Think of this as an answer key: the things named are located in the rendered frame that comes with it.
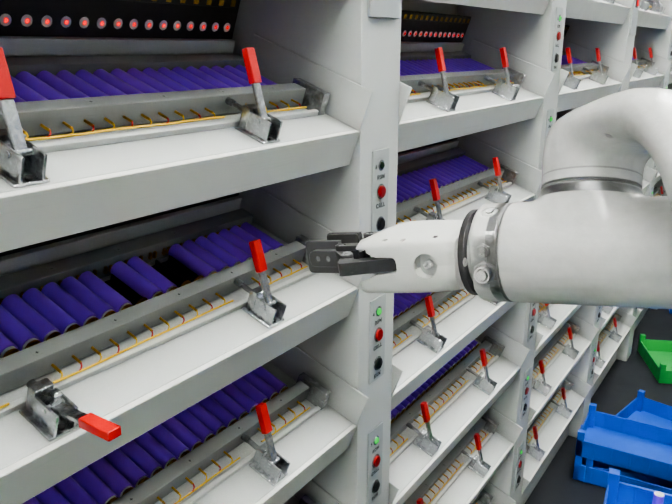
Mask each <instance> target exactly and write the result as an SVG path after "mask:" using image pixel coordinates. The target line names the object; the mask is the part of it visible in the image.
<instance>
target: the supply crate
mask: <svg viewBox="0 0 672 504"><path fill-rule="evenodd" d="M620 472H621V471H620V470H617V469H613V468H609V473H608V481H607V487H606V493H605V498H604V504H652V500H653V494H654V492H655V491H656V490H652V489H648V488H644V487H640V486H636V485H632V484H628V483H624V482H619V479H620ZM662 493H663V494H664V495H665V497H664V503H663V504H672V494H668V493H664V492H662Z"/></svg>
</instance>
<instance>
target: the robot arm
mask: <svg viewBox="0 0 672 504"><path fill-rule="evenodd" d="M650 158H652V159H653V161H654V163H655V165H656V167H657V169H658V171H659V174H660V176H661V179H662V181H663V184H664V187H665V190H666V193H667V196H655V197H647V196H644V195H643V189H642V187H643V172H644V168H645V165H646V163H647V161H648V160H649V159H650ZM306 251H307V258H308V264H309V270H310V271H311V272H312V273H339V275H340V276H341V277H344V276H353V275H362V274H376V275H374V276H372V277H370V278H369V279H367V280H365V281H363V282H361V284H362V286H361V289H362V290H363V291H364V292H366V293H428V292H443V291H453V290H461V289H465V288H466V290H467V291H468V292H469V293H470V294H472V295H478V296H479V297H480V298H481V299H483V300H485V301H501V302H521V303H544V304H566V305H588V306H611V307H633V308H655V309H672V90H669V89H662V88H635V89H629V90H625V91H621V92H618V93H614V94H611V95H608V96H606V97H603V98H600V99H598V100H595V101H593V102H591V103H588V104H586V105H584V106H581V107H579V108H577V109H575V110H573V111H571V112H569V113H567V114H565V115H564V116H562V117H561V118H560V119H558V120H557V121H556V122H555V123H554V124H553V125H552V127H551V128H550V130H549V132H548V134H547V137H546V141H545V146H544V152H543V162H542V182H541V193H540V195H539V197H538V198H537V199H536V200H534V201H531V202H514V203H491V204H484V205H482V206H481V207H480V208H479V209H473V210H471V211H469V212H468V213H467V215H466V217H465V218H464V220H422V221H410V222H404V223H400V224H397V225H395V226H392V227H390V228H387V229H385V230H383V231H380V232H365V233H363V238H362V232H361V231H358V232H331V233H328V234H327V240H310V241H308V242H306Z"/></svg>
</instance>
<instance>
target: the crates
mask: <svg viewBox="0 0 672 504"><path fill-rule="evenodd" d="M645 338H646V335H645V334H640V336H639V343H638V350H637V351H638V352H639V354H640V355H641V357H642V358H643V360H644V361H645V363H646V364H647V366H648V367H649V369H650V371H651V372H652V374H653V375H654V377H655V378H656V380H657V381H658V383H664V384H672V341H668V340H650V339H645ZM596 407H597V404H595V403H590V405H589V411H588V414H587V417H586V419H585V421H584V424H583V425H581V426H580V429H579V430H578V434H577V442H576V451H575V455H576V456H575V463H574V472H573V479H575V480H579V481H583V482H585V483H590V484H593V485H597V486H600V487H604V488H606V487H607V481H608V473H609V468H613V469H617V470H620V471H621V472H620V479H619V482H624V483H628V484H632V485H636V486H640V487H644V488H648V489H652V490H656V491H660V492H664V493H668V494H672V407H671V406H668V405H665V404H663V403H660V402H657V401H654V400H651V399H648V398H645V391H644V390H641V389H640V390H639V391H638V394H637V397H636V398H635V399H634V400H633V401H632V402H630V403H629V404H628V405H627V406H626V407H625V408H623V409H622V410H621V411H620V412H619V413H617V414H616V415H611V414H607V413H603V412H599V411H596Z"/></svg>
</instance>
